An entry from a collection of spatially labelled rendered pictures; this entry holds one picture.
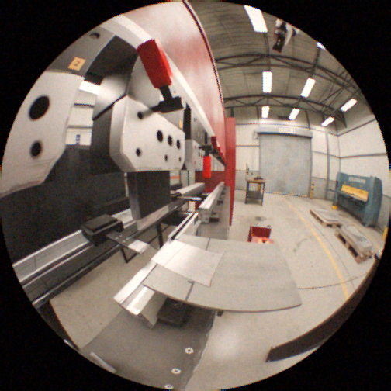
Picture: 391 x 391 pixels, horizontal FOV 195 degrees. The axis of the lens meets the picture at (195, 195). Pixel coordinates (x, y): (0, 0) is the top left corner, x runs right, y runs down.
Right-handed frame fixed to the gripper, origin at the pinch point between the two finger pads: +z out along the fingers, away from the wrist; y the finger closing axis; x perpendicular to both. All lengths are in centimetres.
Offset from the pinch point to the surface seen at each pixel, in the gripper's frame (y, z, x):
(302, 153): -690, -146, 340
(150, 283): 28, 62, 5
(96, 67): 25.3, 35.9, -17.3
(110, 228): 22, 74, -14
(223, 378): 75, 121, 86
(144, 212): 21, 55, -2
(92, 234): 28, 72, -15
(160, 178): 15, 52, -5
